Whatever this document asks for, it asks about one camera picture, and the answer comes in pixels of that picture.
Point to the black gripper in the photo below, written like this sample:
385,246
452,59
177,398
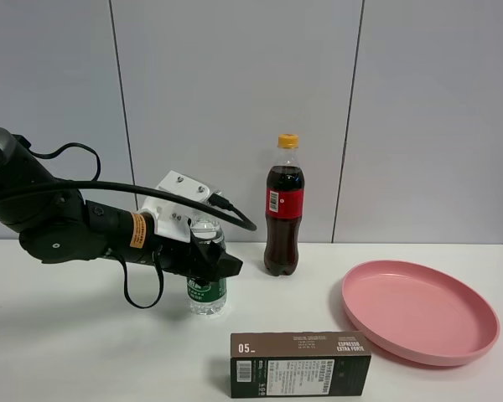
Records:
204,258

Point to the green label water bottle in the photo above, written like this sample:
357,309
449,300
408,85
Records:
207,299

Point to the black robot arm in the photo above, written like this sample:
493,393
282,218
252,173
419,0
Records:
55,224

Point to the cola bottle yellow cap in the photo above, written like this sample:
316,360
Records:
284,208

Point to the brown espresso capsule box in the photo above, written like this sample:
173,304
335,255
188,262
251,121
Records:
298,364

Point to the pink plastic plate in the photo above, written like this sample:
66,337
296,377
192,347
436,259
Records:
419,314

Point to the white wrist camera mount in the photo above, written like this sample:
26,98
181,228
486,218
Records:
178,222

